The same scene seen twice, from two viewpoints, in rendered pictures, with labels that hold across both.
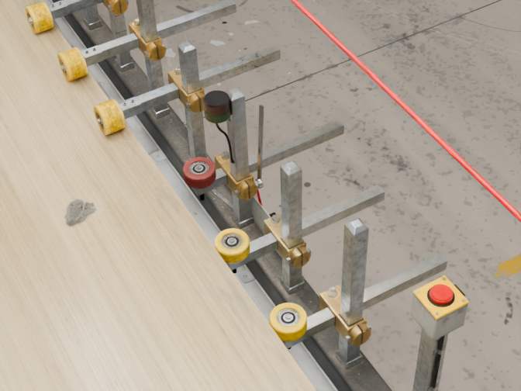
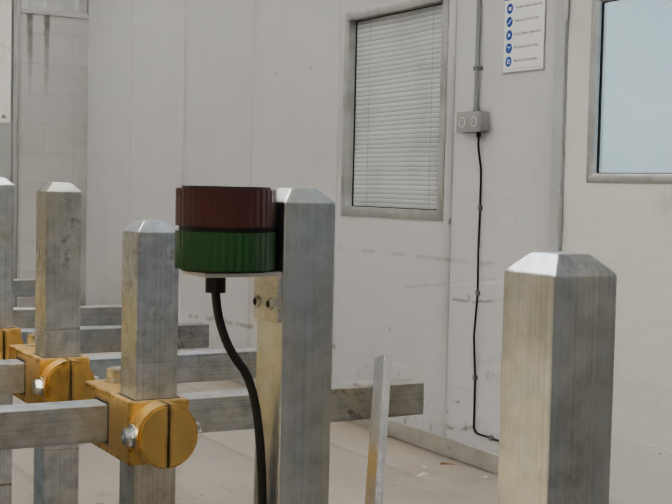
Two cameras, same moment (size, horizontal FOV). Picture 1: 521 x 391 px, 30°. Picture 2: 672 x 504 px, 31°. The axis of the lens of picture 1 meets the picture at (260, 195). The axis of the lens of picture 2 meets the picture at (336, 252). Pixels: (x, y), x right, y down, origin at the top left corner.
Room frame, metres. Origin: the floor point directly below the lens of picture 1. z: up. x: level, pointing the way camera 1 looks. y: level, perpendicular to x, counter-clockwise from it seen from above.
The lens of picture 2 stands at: (0.95, 0.04, 1.14)
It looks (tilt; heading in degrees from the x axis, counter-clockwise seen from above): 3 degrees down; 358
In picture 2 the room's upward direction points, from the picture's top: 1 degrees clockwise
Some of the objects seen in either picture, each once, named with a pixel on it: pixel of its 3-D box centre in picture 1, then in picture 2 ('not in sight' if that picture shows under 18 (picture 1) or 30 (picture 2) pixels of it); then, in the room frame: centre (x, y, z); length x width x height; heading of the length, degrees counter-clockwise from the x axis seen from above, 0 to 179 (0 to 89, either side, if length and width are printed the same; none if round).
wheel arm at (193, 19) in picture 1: (154, 32); (75, 370); (2.20, 0.27, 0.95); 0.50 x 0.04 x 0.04; 118
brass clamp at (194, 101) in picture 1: (188, 90); (138, 421); (1.95, 0.18, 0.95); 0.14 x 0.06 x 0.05; 28
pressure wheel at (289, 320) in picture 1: (288, 331); not in sight; (1.24, -0.05, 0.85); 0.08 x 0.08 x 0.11
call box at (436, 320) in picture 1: (438, 309); not in sight; (1.03, -0.31, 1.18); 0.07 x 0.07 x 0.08; 28
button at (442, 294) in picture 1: (440, 295); not in sight; (1.03, -0.31, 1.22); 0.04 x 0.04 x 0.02
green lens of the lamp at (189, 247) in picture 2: (217, 111); (225, 249); (1.68, 0.09, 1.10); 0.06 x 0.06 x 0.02
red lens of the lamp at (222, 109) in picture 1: (216, 102); (226, 207); (1.68, 0.09, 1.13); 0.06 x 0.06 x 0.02
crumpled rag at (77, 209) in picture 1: (76, 209); not in sight; (1.57, 0.43, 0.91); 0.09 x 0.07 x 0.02; 145
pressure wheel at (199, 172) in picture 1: (200, 182); not in sight; (1.70, 0.15, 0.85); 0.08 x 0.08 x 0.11
